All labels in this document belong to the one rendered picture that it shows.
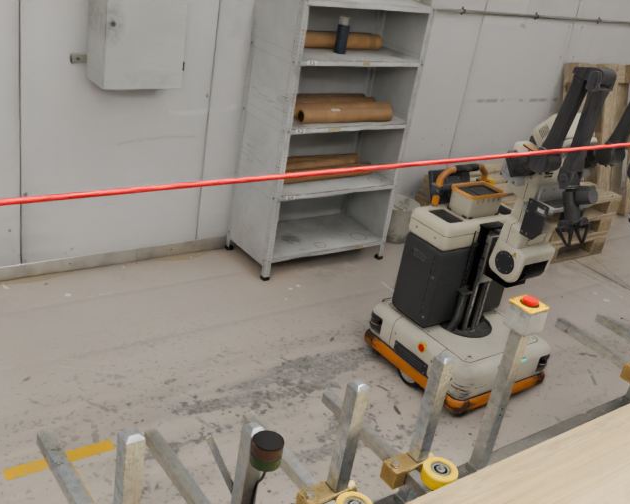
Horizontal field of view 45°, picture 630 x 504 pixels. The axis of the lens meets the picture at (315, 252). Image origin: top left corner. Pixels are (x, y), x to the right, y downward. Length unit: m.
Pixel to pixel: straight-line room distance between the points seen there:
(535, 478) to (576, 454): 0.17
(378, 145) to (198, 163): 1.15
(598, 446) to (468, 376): 1.41
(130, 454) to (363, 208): 3.77
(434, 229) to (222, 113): 1.50
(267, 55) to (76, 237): 1.39
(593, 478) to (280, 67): 2.73
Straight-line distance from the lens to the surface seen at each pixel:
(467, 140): 5.70
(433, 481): 1.78
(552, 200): 3.29
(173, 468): 1.74
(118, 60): 3.71
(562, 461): 1.98
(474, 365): 3.45
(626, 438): 2.16
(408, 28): 4.60
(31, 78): 3.85
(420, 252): 3.51
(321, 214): 4.99
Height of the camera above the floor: 2.02
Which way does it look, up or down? 25 degrees down
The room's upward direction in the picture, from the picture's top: 10 degrees clockwise
